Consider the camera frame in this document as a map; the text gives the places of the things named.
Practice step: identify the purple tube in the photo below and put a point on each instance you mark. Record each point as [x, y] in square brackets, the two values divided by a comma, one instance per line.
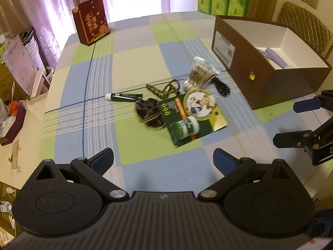
[277, 57]

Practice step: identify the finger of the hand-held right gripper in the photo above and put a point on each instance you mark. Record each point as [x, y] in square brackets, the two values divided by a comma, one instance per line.
[305, 105]
[288, 139]

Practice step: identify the dark wooden tray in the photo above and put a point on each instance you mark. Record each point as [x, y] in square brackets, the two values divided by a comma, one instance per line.
[13, 130]

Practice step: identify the red gift box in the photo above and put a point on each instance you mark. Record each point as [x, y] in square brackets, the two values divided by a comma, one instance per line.
[91, 23]

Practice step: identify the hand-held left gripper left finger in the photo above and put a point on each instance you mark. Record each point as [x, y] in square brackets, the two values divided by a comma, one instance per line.
[104, 159]

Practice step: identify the brown hair scrunchie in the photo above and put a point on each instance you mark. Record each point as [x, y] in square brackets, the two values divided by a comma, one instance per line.
[148, 114]

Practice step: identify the pink curtain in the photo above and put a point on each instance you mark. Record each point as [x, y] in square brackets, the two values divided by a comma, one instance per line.
[52, 5]

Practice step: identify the chair with quilted cover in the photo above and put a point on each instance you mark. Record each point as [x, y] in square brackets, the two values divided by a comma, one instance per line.
[307, 28]

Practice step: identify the bag of cotton swabs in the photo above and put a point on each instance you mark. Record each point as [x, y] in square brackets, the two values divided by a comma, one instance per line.
[199, 76]

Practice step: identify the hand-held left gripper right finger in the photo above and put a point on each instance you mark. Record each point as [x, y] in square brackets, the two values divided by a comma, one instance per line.
[223, 162]

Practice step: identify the dark green ointment tube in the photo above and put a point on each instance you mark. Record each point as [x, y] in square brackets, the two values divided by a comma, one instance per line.
[126, 96]

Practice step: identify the green blister card pack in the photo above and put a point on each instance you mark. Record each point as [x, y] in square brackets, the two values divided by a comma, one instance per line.
[192, 117]

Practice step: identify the white rice scoop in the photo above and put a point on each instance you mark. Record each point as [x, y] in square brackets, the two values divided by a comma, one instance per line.
[290, 67]

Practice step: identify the brown cardboard box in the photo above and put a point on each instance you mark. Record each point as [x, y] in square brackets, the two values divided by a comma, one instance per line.
[260, 88]

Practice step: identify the checked tablecloth desktop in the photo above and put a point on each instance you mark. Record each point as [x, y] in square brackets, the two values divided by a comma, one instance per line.
[135, 47]

